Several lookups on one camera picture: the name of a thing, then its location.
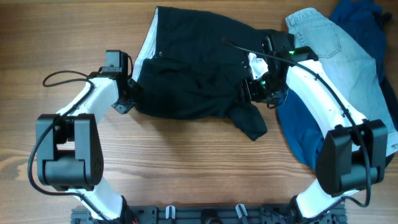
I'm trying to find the black shorts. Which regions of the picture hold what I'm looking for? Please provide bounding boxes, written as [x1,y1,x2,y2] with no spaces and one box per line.
[133,6,270,140]

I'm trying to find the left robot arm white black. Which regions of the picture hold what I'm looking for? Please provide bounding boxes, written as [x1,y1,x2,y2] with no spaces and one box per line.
[27,72,138,223]

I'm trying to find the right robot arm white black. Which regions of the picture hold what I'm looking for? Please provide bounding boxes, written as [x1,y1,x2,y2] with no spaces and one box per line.
[240,32,387,223]

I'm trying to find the blue garment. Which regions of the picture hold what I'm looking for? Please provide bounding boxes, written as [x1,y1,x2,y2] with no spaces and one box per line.
[277,90,324,170]

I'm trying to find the light denim shorts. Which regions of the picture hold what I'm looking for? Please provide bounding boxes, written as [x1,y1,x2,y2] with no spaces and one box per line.
[285,7,397,156]

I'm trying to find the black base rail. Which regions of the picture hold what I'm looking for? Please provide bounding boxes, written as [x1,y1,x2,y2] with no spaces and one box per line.
[70,204,348,224]

